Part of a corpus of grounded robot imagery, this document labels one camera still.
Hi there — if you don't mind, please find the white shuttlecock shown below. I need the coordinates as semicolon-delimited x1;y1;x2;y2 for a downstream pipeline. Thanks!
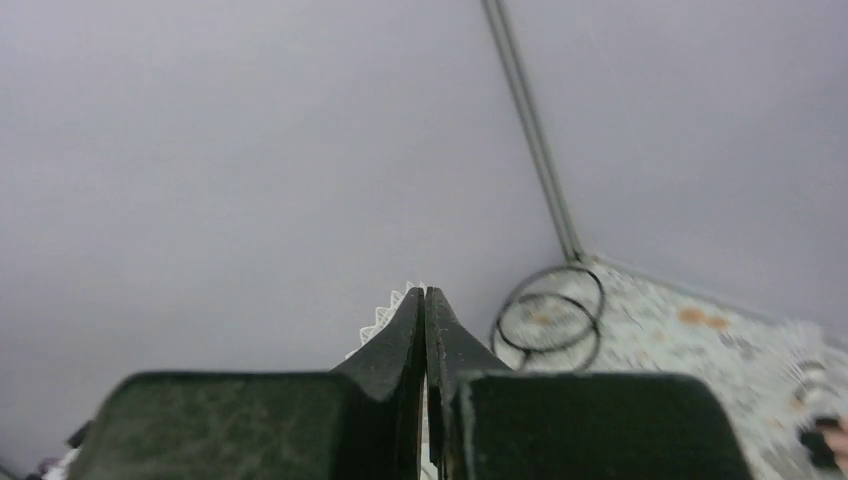
344;281;426;360

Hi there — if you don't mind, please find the floral tablecloth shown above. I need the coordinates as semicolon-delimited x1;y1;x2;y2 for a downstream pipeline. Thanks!
524;260;847;479

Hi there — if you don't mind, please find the pink music stand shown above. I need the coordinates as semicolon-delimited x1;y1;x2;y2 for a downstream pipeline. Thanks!
798;416;847;475

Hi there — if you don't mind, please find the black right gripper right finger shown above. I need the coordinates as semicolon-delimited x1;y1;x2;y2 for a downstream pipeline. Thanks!
425;287;752;480

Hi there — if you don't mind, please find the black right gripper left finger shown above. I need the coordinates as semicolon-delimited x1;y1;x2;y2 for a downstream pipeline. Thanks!
68;288;425;479

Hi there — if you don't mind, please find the black badminton racket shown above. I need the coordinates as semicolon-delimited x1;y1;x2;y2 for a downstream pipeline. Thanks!
489;265;606;359
488;292;606;371

